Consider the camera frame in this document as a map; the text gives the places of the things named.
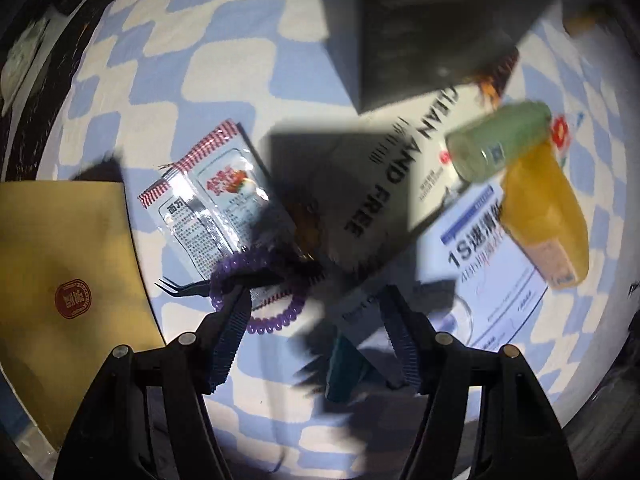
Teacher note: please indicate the white blue printed card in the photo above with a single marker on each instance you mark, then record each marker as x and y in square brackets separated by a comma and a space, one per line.
[490, 300]

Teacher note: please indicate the yellow bottle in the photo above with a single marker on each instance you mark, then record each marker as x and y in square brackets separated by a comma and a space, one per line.
[545, 210]

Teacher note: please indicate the white cloth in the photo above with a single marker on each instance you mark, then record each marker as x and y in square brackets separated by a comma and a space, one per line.
[20, 60]

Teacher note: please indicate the green bottle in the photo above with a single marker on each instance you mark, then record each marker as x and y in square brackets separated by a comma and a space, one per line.
[495, 140]

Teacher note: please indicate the brown patterned packet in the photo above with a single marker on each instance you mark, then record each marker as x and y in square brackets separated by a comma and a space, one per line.
[495, 85]

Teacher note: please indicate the clear floral packet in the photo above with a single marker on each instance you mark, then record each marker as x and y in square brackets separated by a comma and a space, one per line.
[560, 132]

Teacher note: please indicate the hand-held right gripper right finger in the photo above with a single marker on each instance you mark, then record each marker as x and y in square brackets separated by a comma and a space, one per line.
[400, 340]

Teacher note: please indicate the white lettered tissue pack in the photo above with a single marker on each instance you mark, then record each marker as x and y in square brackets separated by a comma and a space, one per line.
[400, 170]

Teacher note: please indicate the red striped snack packet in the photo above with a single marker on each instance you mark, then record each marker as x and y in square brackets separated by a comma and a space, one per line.
[210, 200]

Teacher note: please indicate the black box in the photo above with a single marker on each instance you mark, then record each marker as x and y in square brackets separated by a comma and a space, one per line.
[425, 35]

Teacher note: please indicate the black tweezers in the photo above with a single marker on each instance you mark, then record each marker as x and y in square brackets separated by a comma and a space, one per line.
[185, 290]

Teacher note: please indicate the gold cardboard box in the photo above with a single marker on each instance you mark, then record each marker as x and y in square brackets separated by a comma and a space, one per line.
[65, 260]

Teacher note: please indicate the teal tube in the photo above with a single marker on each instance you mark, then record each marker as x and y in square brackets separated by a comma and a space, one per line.
[345, 370]

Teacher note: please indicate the blue white checkered blanket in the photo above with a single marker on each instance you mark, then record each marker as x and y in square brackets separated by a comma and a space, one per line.
[200, 60]

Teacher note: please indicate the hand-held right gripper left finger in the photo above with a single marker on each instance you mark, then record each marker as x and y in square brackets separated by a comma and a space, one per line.
[227, 340]

